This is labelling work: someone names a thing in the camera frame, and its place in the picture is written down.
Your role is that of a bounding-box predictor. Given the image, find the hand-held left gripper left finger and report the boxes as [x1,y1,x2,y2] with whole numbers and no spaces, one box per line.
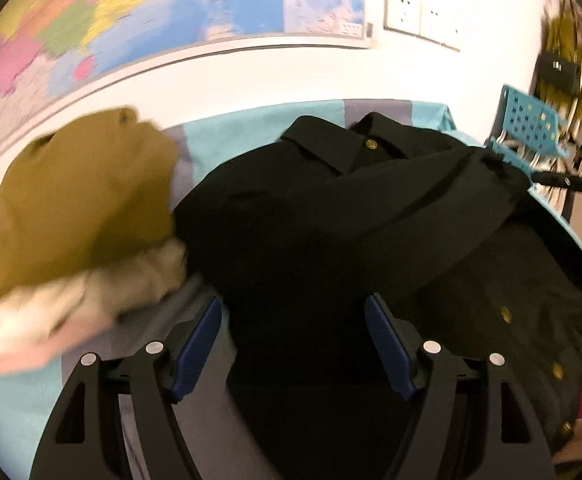
[30,296,223,480]

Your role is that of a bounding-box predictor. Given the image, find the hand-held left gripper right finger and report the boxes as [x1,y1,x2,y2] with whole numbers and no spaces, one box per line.
[364,293,557,480]

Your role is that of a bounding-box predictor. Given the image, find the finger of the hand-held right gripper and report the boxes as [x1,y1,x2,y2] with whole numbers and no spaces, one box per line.
[532,169,582,192]

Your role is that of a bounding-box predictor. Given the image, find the black button coat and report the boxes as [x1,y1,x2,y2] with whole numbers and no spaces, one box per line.
[173,112,582,480]

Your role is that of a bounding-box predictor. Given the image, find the blue plastic hanging basket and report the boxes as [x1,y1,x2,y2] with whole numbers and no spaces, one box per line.
[486,84,574,166]

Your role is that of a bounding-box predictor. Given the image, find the black handbag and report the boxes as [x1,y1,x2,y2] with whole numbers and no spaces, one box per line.
[535,51,579,95]

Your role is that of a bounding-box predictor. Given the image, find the cream garment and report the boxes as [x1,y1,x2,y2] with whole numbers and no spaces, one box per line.
[0,237,189,373]

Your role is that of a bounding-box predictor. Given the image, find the olive green garment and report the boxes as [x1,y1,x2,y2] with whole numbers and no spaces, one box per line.
[0,106,182,316]

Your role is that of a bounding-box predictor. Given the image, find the teal grey patterned bed sheet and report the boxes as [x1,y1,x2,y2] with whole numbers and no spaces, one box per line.
[0,99,582,480]

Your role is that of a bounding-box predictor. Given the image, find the white wall switch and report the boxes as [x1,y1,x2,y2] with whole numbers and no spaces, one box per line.
[444,20,462,52]

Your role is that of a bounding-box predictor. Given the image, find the white wall socket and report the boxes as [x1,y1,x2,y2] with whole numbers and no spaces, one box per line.
[418,2,447,43]
[384,0,422,36]

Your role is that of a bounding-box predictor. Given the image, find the colourful wall map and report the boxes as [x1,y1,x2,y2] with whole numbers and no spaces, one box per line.
[0,0,374,176]

